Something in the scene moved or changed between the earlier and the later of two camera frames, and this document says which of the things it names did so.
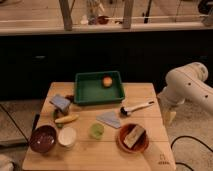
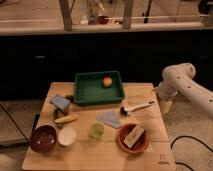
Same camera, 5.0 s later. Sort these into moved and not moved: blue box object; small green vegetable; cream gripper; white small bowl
Moved: cream gripper
Not moved: small green vegetable; blue box object; white small bowl
